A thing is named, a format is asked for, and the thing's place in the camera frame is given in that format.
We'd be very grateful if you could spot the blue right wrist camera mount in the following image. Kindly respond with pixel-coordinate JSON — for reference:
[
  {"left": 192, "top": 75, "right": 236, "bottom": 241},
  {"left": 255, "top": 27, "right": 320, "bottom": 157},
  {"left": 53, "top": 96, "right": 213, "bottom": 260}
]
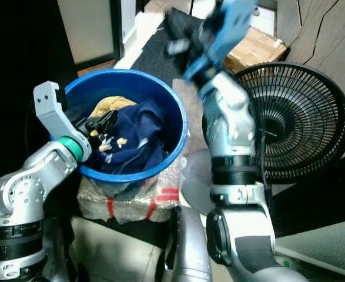
[{"left": 183, "top": 0, "right": 259, "bottom": 80}]

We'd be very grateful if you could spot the black floor mat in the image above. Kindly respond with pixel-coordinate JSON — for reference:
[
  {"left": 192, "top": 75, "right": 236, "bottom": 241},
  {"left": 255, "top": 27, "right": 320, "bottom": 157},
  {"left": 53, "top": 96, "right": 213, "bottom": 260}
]
[{"left": 130, "top": 8, "right": 203, "bottom": 72}]

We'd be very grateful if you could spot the blue plastic bucket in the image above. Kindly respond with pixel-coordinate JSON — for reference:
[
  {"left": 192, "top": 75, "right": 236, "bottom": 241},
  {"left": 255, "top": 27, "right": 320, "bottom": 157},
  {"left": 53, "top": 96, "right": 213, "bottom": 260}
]
[{"left": 50, "top": 69, "right": 190, "bottom": 183}]

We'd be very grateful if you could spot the bubble wrap package red tape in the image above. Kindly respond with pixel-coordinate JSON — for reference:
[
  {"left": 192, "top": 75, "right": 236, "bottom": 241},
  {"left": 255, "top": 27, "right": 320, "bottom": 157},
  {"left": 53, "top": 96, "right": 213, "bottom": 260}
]
[{"left": 75, "top": 173, "right": 182, "bottom": 224}]

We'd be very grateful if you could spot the black framed door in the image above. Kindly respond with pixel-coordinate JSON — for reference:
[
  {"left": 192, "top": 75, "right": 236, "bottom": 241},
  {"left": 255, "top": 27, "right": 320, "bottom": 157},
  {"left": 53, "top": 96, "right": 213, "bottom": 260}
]
[{"left": 58, "top": 0, "right": 127, "bottom": 71}]

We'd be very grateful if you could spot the black floor fan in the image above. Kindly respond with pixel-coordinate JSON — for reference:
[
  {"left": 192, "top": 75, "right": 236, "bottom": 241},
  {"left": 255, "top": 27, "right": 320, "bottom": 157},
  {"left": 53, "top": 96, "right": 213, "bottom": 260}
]
[{"left": 181, "top": 62, "right": 345, "bottom": 216}]

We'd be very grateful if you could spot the grey robot leg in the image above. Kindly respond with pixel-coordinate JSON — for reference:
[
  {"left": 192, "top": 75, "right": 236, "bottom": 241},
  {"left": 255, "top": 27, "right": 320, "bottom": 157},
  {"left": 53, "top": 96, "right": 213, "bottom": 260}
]
[{"left": 165, "top": 206, "right": 214, "bottom": 282}]

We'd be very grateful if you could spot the white storage box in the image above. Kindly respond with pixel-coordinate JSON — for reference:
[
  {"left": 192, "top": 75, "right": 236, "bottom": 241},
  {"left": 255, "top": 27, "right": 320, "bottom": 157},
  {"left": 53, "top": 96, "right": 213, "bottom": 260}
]
[{"left": 69, "top": 214, "right": 173, "bottom": 282}]

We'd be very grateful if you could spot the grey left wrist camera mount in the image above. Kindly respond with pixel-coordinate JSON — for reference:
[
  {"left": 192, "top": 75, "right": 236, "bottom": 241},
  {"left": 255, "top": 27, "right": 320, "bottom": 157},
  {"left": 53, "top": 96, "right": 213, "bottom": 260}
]
[{"left": 32, "top": 81, "right": 79, "bottom": 145}]

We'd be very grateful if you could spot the thin cable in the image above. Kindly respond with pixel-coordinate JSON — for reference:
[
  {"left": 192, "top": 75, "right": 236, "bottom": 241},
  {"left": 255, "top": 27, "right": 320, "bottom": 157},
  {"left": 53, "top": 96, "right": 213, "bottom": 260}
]
[{"left": 306, "top": 0, "right": 333, "bottom": 66}]

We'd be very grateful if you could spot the brown cardboard box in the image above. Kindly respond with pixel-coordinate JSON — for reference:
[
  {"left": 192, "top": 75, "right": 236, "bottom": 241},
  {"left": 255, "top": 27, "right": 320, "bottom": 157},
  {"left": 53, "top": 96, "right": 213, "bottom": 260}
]
[{"left": 222, "top": 26, "right": 291, "bottom": 75}]

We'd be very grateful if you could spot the yellow garment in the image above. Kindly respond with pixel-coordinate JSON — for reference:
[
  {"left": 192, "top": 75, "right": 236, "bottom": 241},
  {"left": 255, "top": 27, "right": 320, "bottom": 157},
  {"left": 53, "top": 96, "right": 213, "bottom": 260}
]
[{"left": 89, "top": 96, "right": 138, "bottom": 120}]

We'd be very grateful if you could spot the navy blue garment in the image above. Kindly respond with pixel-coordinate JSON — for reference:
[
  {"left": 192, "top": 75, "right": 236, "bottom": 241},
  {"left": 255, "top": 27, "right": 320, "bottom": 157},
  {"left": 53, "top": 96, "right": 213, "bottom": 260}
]
[{"left": 93, "top": 97, "right": 170, "bottom": 176}]

